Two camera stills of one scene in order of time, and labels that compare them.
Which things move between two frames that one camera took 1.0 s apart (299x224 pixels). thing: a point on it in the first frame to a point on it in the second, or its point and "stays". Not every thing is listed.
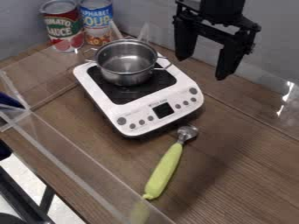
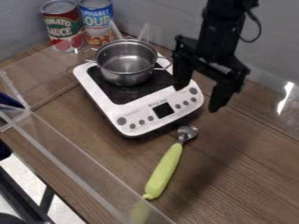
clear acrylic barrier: [54, 183] stays
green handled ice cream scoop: [185, 132] stays
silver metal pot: [126, 61] stays
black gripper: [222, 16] to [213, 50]
